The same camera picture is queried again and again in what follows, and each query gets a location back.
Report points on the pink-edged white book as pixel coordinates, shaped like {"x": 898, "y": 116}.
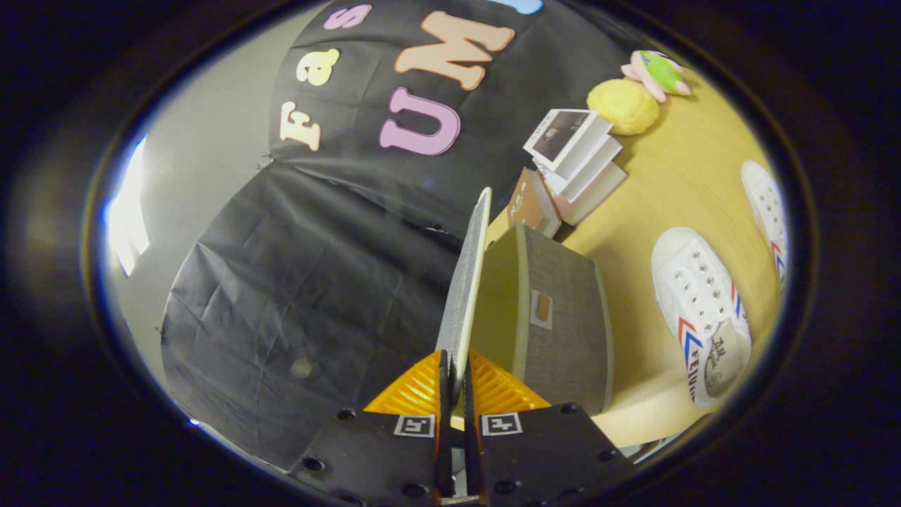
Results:
{"x": 595, "y": 193}

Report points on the yellow plush ball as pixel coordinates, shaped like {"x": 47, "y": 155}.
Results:
{"x": 623, "y": 105}

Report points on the green pink plush toy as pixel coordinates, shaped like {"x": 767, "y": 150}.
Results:
{"x": 658, "y": 72}

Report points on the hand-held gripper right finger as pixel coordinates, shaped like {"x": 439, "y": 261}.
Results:
{"x": 549, "y": 451}

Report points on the white book with dark photo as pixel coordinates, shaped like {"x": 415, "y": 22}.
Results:
{"x": 566, "y": 137}

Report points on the black backdrop cloth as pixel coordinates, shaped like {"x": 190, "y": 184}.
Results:
{"x": 338, "y": 246}

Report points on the grey fabric storage box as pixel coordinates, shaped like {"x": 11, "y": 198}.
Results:
{"x": 563, "y": 317}

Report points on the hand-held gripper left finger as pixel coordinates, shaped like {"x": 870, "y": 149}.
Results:
{"x": 373, "y": 458}

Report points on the brown book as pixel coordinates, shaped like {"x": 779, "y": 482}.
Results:
{"x": 531, "y": 204}

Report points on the white canvas shoe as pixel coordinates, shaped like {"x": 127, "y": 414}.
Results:
{"x": 700, "y": 310}
{"x": 769, "y": 211}

